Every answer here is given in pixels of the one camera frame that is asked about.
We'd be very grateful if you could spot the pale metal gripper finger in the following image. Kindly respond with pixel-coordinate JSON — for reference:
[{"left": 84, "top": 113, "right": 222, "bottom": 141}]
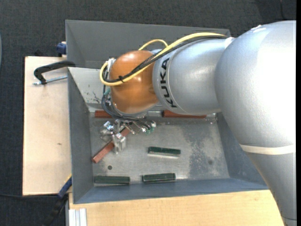
[
  {"left": 99, "top": 121, "right": 115, "bottom": 141},
  {"left": 112, "top": 133, "right": 127, "bottom": 154}
]

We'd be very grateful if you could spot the red-brown flat block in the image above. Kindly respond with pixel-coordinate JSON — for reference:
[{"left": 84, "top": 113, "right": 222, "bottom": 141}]
[
  {"left": 94, "top": 110, "right": 113, "bottom": 119},
  {"left": 161, "top": 110, "right": 207, "bottom": 119},
  {"left": 91, "top": 128, "right": 131, "bottom": 164}
]

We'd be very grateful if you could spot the dark green flat block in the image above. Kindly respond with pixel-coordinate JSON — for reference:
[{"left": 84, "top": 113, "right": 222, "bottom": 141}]
[
  {"left": 148, "top": 146, "right": 182, "bottom": 157},
  {"left": 142, "top": 173, "right": 177, "bottom": 183},
  {"left": 94, "top": 176, "right": 131, "bottom": 186}
]

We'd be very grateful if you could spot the grey metal bin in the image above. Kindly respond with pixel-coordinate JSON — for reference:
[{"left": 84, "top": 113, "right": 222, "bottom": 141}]
[{"left": 65, "top": 19, "right": 270, "bottom": 204}]

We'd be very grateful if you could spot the pale wood flat board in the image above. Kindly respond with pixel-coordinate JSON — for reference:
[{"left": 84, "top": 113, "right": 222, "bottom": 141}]
[{"left": 22, "top": 56, "right": 72, "bottom": 196}]

